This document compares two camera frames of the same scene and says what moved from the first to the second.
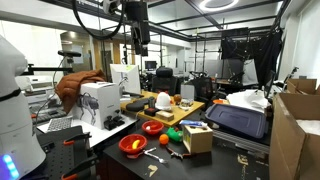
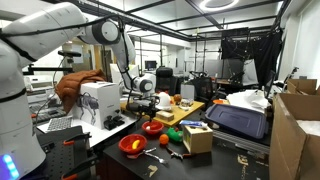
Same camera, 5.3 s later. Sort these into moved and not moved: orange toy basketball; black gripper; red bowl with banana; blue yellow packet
Moved: black gripper
Not moved: blue yellow packet; orange toy basketball; red bowl with banana
